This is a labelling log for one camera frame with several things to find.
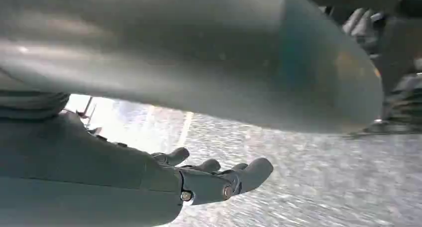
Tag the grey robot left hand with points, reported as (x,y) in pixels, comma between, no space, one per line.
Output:
(361,24)

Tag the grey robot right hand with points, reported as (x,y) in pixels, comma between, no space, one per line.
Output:
(204,54)

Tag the ribbed grey right arm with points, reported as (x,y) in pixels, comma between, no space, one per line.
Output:
(26,103)

